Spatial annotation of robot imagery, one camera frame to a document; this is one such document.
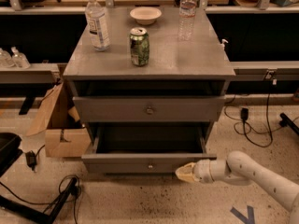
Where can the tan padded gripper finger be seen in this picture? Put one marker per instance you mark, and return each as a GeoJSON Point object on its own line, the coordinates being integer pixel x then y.
{"type": "Point", "coordinates": [185, 173]}

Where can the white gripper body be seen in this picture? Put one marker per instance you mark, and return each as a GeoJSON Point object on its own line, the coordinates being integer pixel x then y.
{"type": "Point", "coordinates": [202, 171]}

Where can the grey drawer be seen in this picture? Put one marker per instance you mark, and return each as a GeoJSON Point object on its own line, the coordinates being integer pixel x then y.
{"type": "Point", "coordinates": [148, 109]}
{"type": "Point", "coordinates": [145, 148]}

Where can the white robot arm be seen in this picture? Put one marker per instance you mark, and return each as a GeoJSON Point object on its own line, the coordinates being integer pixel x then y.
{"type": "Point", "coordinates": [240, 169]}

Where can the grey top drawer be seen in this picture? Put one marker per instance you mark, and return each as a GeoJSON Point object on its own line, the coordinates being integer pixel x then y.
{"type": "Point", "coordinates": [148, 109]}

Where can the grey wooden drawer cabinet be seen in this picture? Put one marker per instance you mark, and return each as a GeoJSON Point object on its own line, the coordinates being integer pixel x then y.
{"type": "Point", "coordinates": [192, 69]}

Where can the black power adapter right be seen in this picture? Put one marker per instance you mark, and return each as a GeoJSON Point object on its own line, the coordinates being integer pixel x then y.
{"type": "Point", "coordinates": [244, 114]}

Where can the black power adapter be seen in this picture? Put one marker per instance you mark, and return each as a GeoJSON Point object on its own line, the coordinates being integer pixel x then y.
{"type": "Point", "coordinates": [31, 159]}
{"type": "Point", "coordinates": [244, 114]}

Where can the black stand leg right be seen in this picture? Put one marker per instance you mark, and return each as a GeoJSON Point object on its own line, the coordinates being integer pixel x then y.
{"type": "Point", "coordinates": [286, 121]}

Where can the small pump bottle right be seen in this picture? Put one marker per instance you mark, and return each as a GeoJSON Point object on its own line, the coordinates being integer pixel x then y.
{"type": "Point", "coordinates": [224, 43]}

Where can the cardboard box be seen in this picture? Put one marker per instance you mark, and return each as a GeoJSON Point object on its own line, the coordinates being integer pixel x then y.
{"type": "Point", "coordinates": [65, 137]}

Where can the green soda can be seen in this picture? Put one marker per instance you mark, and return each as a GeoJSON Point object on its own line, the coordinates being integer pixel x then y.
{"type": "Point", "coordinates": [139, 46]}

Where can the black stand base left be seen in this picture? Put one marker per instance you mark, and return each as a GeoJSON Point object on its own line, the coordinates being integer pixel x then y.
{"type": "Point", "coordinates": [44, 213]}

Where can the black power adapter left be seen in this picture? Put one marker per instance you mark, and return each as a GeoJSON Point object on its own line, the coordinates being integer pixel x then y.
{"type": "Point", "coordinates": [31, 159]}

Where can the white paper bowl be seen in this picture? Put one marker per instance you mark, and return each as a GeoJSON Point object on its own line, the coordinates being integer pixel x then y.
{"type": "Point", "coordinates": [145, 15]}

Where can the clear water bottle right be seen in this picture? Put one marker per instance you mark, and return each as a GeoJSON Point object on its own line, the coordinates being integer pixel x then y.
{"type": "Point", "coordinates": [187, 11]}

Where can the labelled water bottle left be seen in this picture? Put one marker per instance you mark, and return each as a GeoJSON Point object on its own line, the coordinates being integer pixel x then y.
{"type": "Point", "coordinates": [97, 23]}

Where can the sanitizer bottle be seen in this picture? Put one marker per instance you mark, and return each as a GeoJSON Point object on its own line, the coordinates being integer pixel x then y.
{"type": "Point", "coordinates": [6, 59]}
{"type": "Point", "coordinates": [20, 59]}

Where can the sanitizer bottle far left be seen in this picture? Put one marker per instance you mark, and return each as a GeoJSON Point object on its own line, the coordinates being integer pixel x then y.
{"type": "Point", "coordinates": [6, 59]}

